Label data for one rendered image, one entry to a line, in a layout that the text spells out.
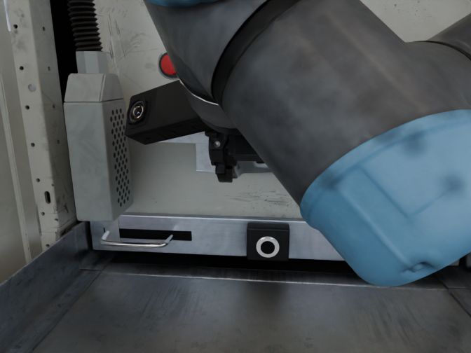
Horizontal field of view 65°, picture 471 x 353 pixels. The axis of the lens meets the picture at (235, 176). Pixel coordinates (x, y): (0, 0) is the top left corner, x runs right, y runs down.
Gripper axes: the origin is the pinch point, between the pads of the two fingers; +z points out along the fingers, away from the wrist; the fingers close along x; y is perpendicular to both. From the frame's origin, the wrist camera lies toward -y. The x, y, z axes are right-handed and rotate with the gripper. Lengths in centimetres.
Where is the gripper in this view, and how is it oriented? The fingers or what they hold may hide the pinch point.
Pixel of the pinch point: (232, 162)
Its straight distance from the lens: 47.0
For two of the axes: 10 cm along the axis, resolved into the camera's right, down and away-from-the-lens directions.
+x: 0.5, -9.7, 2.5
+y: 10.0, 0.2, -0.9
